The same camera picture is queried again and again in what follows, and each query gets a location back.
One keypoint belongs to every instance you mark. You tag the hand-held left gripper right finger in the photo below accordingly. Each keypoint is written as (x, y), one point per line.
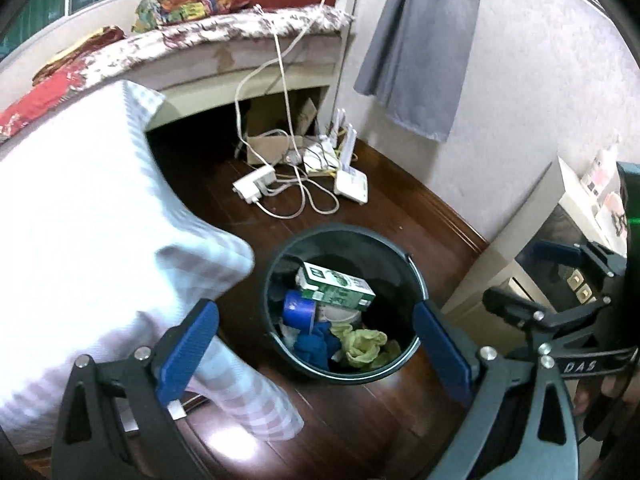
(442, 352)

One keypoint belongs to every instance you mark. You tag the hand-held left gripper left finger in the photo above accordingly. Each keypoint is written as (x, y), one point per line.
(187, 355)

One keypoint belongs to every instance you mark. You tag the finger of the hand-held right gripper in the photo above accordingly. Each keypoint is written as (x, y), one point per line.
(555, 252)
(510, 305)

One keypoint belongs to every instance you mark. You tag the yellow wrapper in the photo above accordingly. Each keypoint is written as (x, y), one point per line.
(362, 345)

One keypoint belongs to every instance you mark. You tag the blue paper cup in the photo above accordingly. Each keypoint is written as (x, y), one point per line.
(297, 307)

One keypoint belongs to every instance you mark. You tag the green white carton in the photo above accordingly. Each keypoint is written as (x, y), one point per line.
(340, 287)

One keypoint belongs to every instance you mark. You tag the dark blue cloth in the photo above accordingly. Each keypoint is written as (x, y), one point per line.
(315, 347)

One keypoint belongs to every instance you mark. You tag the black round bin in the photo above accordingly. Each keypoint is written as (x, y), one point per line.
(350, 245)

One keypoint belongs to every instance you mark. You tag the person's right hand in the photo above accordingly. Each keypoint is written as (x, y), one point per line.
(582, 400)

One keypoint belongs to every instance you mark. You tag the white cabinet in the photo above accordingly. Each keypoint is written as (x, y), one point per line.
(540, 210)

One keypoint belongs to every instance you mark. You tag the pink printed packets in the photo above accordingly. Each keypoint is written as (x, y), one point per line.
(607, 200)

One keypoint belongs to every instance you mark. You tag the pink checkered tablecloth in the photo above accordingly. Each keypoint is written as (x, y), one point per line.
(100, 235)

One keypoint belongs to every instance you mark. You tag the white router with antennas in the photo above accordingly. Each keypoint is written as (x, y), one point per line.
(352, 187)

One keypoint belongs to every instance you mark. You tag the cardboard box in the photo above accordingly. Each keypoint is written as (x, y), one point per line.
(267, 147)

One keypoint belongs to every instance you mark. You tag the white modem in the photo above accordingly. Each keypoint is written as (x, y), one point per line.
(320, 157)

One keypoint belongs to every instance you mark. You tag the long grey curtain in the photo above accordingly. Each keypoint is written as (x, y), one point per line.
(420, 50)

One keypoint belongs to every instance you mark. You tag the red floral quilt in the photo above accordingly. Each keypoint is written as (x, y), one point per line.
(45, 95)

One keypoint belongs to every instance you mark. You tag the bed with floral sheet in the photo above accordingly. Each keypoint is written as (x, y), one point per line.
(250, 60)

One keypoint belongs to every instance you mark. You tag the folded yellow red blanket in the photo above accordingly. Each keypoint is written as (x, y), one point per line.
(85, 45)

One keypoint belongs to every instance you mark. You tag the colourful printed pillow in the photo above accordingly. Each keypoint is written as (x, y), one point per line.
(190, 5)

